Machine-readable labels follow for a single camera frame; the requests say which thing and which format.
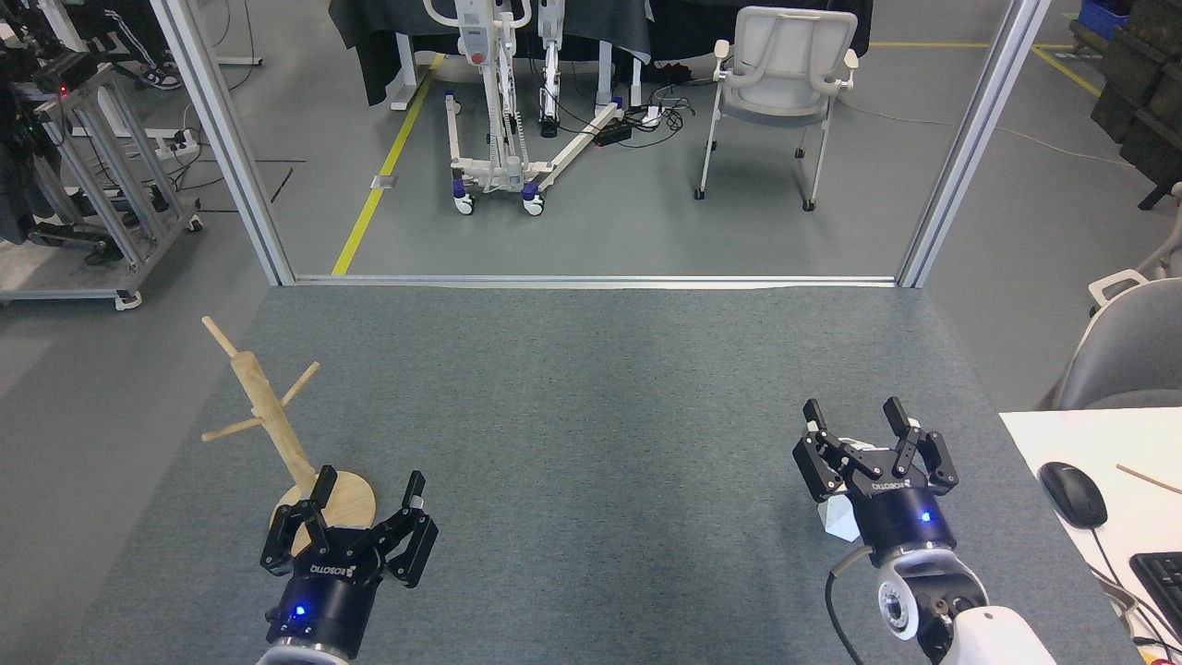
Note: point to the black computer mouse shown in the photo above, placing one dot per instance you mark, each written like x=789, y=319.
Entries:
x=1073, y=494

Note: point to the metal floor plate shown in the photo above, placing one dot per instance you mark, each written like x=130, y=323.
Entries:
x=384, y=182

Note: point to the white power strip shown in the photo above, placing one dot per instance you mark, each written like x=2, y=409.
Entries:
x=652, y=116

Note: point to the wooden cup rack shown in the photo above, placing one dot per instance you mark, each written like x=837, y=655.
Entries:
x=268, y=406

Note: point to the silver post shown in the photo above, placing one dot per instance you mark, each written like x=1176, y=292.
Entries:
x=226, y=139
x=970, y=139

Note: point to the black power strip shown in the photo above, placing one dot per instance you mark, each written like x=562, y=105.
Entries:
x=612, y=134

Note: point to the silver table edge rail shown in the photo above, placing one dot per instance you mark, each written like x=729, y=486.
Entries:
x=591, y=280

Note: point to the thin wooden stick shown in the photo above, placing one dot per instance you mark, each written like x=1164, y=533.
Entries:
x=1150, y=479

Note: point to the aluminium frame cart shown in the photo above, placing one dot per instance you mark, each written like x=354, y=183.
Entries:
x=102, y=185

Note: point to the dark stacked crates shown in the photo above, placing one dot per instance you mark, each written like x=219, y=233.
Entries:
x=1145, y=102

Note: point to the blue bin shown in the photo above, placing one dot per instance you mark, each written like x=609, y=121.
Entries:
x=1103, y=18

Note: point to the person's shoe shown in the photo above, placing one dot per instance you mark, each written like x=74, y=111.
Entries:
x=162, y=76

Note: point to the white stand on wheels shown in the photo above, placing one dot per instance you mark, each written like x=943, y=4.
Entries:
x=494, y=111

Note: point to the white hexagonal cup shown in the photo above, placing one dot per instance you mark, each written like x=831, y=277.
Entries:
x=840, y=522

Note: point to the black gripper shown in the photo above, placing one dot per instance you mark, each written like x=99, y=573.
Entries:
x=900, y=517
x=323, y=591

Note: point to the black keyboard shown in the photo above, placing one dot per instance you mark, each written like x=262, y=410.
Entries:
x=1163, y=591

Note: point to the table with black cloth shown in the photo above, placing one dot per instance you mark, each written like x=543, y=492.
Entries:
x=388, y=37

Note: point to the white chair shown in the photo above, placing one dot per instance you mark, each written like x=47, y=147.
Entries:
x=785, y=74

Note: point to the grey office chair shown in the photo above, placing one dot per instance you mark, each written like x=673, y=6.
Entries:
x=1131, y=360

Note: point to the white desk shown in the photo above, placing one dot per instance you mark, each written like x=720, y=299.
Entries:
x=1117, y=434

